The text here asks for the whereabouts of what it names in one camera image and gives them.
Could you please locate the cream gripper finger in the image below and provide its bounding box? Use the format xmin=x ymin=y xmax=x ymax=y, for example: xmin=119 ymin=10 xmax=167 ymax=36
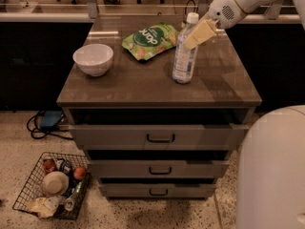
xmin=184 ymin=18 xmax=218 ymax=50

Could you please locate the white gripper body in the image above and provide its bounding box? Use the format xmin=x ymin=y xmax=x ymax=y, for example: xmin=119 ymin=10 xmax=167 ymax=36
xmin=208 ymin=0 xmax=246 ymax=29

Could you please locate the blue plastic water bottle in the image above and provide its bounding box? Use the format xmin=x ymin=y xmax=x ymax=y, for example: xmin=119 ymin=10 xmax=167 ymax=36
xmin=172 ymin=12 xmax=199 ymax=84

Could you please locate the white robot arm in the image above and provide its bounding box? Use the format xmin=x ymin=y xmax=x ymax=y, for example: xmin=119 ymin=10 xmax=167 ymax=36
xmin=184 ymin=0 xmax=305 ymax=229

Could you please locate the white ceramic bowl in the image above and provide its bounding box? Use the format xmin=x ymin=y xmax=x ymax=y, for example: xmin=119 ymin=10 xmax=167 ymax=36
xmin=72 ymin=44 xmax=113 ymax=76

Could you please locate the small clear bottle in basket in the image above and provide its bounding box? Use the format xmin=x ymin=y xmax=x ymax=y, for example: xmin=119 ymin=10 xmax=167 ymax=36
xmin=64 ymin=182 xmax=83 ymax=212

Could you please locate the green snack pouch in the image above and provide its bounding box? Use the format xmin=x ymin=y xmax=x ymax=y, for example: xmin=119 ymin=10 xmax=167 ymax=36
xmin=122 ymin=23 xmax=178 ymax=61

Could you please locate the top grey drawer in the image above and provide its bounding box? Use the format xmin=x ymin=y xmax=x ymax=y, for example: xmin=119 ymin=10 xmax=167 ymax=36
xmin=70 ymin=124 xmax=249 ymax=151

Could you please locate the grey drawer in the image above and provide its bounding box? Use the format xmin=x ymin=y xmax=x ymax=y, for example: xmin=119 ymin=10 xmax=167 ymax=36
xmin=99 ymin=184 xmax=215 ymax=198
xmin=89 ymin=160 xmax=229 ymax=178
xmin=70 ymin=124 xmax=249 ymax=151

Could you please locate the middle grey drawer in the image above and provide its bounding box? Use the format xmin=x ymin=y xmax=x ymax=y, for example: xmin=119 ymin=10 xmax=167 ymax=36
xmin=89 ymin=160 xmax=229 ymax=178

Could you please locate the blue power adapter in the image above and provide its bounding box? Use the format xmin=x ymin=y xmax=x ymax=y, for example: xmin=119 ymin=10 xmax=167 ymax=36
xmin=40 ymin=111 xmax=62 ymax=130

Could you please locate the bottom grey drawer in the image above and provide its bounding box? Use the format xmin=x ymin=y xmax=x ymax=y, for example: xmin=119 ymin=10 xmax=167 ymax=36
xmin=99 ymin=184 xmax=215 ymax=198

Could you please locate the red tomato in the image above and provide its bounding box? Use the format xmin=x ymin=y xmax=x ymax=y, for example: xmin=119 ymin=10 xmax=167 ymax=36
xmin=73 ymin=166 xmax=87 ymax=180

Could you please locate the dark can in basket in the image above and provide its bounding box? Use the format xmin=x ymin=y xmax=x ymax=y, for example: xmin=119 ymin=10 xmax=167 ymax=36
xmin=55 ymin=158 xmax=72 ymax=176

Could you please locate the red jar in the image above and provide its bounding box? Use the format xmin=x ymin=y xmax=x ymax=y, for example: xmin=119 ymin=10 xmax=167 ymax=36
xmin=43 ymin=158 xmax=56 ymax=175

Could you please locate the beige round lid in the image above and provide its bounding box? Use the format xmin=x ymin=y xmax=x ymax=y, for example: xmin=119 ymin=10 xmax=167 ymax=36
xmin=42 ymin=171 xmax=69 ymax=197

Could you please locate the yellow packet in basket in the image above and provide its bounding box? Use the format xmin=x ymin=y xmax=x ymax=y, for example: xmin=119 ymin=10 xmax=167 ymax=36
xmin=25 ymin=197 xmax=61 ymax=219

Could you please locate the black floor cable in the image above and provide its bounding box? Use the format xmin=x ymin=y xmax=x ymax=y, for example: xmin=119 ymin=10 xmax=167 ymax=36
xmin=26 ymin=111 xmax=74 ymax=141

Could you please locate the black wire basket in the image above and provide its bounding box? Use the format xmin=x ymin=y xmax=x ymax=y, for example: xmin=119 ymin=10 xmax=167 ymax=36
xmin=13 ymin=152 xmax=91 ymax=220

